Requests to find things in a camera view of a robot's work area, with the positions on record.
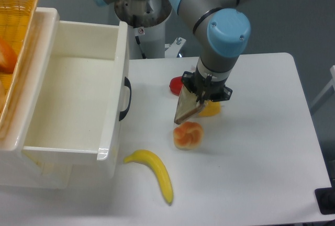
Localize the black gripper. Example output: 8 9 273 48
182 71 232 105

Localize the triangular toast slice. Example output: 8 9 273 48
174 86 205 125

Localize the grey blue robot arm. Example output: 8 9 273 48
94 0 251 103

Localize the upper white drawer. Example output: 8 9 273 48
23 21 129 165

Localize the white drawer cabinet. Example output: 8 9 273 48
1 8 117 188

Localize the yellow pepper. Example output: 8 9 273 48
198 101 221 117

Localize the red pepper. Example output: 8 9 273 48
169 76 183 96

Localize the round swirl bread roll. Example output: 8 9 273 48
173 121 204 150

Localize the yellow banana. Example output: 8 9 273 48
123 149 174 205

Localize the black device at edge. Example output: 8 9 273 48
315 187 334 215

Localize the orange fruit in basket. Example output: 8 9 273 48
1 37 17 74

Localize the yellow woven basket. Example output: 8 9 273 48
1 0 39 138

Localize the black drawer handle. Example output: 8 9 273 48
119 76 132 121

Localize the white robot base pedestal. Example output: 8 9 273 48
114 0 173 60

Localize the black cable on pedestal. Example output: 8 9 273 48
135 35 147 60

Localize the white frame at right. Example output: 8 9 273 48
309 65 334 115

